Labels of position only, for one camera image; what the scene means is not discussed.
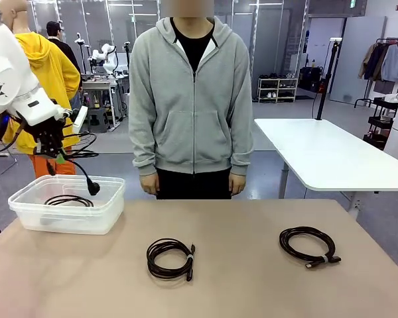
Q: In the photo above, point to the black bags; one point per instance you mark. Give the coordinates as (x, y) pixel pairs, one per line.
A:
(308, 77)

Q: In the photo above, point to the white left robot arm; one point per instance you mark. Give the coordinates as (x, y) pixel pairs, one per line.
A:
(6, 83)

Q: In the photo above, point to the black clothes rack with clothes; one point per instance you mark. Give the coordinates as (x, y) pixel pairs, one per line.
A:
(391, 63)

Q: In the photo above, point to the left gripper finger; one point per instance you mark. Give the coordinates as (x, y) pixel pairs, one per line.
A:
(59, 157)
(46, 151)

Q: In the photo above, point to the white table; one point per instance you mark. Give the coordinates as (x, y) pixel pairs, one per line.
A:
(318, 149)

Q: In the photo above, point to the clear plastic storage bin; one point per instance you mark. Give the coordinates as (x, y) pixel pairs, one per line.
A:
(69, 225)

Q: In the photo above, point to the mannequin in yellow hoodie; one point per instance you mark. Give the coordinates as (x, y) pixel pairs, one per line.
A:
(53, 66)

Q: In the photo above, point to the black utility cart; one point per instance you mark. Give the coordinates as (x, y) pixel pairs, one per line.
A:
(381, 104)

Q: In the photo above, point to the person's left hand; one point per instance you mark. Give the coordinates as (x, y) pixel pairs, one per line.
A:
(237, 183)

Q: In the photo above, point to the person in grey hoodie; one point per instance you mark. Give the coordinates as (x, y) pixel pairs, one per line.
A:
(192, 116)

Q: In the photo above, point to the white shoe rack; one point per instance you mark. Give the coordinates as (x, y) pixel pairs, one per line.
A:
(278, 89)

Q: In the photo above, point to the grey step stool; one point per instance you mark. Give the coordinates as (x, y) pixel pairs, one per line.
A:
(97, 119)

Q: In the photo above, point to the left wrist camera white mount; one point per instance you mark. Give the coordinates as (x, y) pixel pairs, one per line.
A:
(80, 119)

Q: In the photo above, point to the person's right hand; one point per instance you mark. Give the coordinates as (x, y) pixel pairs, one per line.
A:
(150, 185)

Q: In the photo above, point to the background person in black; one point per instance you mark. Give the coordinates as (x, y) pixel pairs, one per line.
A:
(69, 56)

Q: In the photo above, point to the black pole stand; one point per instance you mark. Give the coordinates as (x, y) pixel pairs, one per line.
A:
(325, 89)

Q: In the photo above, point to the person's left forearm grey sleeve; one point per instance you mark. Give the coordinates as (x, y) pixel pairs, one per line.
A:
(242, 155)

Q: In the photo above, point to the person's right forearm grey sleeve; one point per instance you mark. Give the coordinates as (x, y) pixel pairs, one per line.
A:
(146, 155)

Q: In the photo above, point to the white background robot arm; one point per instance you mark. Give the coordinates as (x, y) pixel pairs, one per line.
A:
(106, 54)

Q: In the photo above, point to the white background workbench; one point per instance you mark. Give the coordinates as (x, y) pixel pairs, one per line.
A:
(99, 84)

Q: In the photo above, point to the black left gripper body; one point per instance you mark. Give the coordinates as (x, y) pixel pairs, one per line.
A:
(48, 137)

